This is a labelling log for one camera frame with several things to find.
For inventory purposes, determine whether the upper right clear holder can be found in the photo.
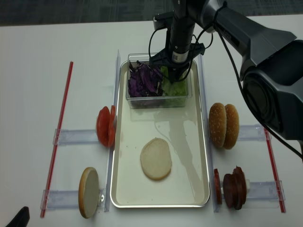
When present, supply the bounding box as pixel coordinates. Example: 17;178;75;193
238;124;267;141

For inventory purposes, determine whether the left red straw rod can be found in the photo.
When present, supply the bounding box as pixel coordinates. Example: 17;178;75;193
40;61;73;218

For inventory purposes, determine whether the lower left clear holder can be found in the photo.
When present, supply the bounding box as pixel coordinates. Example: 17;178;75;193
40;189;109;212

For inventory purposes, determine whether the rear tomato slice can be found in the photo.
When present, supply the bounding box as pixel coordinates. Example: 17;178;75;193
108;105;116;147

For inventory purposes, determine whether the clear plastic salad container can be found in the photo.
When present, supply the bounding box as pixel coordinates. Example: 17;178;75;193
126;53;192;108

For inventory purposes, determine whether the dark meat patty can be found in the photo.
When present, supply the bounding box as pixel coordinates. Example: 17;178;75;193
232;166;247;210
223;174;241;210

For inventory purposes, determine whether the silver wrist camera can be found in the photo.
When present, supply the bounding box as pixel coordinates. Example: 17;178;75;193
153;11;174;30

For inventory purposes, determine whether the thin red salami slice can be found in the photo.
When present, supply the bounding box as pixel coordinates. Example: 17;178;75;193
214;168;222;205

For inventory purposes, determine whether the bun bottom on tray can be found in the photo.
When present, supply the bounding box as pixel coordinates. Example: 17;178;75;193
140;138;172;181

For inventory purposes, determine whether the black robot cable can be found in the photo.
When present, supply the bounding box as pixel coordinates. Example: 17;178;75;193
148;2;303;161

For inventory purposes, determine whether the red straw rod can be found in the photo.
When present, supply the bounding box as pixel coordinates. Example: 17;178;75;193
264;129;286;213
40;61;73;218

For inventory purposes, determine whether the dark meat patty rear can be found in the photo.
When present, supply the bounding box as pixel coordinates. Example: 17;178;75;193
232;166;247;210

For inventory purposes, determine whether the clear holder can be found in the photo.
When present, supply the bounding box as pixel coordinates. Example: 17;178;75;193
53;129;99;146
238;124;267;141
219;180;279;211
40;189;109;212

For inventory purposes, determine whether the left sesame bun top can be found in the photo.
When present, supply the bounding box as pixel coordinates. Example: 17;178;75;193
208;103;227;148

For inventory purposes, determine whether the white metal serving tray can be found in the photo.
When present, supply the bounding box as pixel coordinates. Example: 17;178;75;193
110;62;210;208

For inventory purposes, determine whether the clear vertical rail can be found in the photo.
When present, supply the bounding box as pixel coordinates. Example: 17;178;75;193
103;50;121;212
197;54;220;213

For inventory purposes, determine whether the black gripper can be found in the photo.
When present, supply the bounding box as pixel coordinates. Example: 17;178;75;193
149;13;205;83

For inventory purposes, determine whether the tomato slice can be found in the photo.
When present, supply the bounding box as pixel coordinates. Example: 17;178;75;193
108;105;116;147
96;106;110;147

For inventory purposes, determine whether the right clear vertical rail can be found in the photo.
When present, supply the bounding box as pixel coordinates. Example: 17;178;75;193
197;54;220;213

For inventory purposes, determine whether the right sesame bun top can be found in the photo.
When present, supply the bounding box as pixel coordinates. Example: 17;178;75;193
223;104;240;149

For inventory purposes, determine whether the green lettuce pile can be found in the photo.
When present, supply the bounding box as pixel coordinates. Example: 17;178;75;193
161;77;187;96

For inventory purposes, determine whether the left clear vertical rail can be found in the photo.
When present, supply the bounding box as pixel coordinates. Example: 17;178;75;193
103;50;121;212

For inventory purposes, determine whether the right red straw rod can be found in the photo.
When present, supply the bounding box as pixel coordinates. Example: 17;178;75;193
264;129;286;213

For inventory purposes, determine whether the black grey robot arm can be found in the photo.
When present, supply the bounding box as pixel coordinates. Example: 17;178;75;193
149;0;303;145

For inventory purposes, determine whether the black object bottom left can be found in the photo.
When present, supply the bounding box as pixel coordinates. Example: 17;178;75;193
6;206;30;227

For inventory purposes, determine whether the front tomato slice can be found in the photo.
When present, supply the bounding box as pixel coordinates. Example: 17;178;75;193
96;106;110;147

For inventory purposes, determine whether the sesame bun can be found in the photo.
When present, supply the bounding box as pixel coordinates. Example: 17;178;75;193
223;104;240;149
208;103;227;148

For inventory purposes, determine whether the shredded purple cabbage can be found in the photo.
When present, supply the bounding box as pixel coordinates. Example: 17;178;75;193
128;61;163;97

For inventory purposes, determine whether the lower right clear holder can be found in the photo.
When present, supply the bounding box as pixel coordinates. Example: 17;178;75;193
219;180;279;211

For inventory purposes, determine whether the upper left clear holder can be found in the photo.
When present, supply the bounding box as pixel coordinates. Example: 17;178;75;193
53;129;99;146

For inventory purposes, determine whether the upright bun bottom slice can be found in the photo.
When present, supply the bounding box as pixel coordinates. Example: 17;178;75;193
78;167;99;218

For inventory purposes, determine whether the dark meat patty front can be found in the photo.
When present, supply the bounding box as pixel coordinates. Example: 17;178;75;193
223;174;241;210

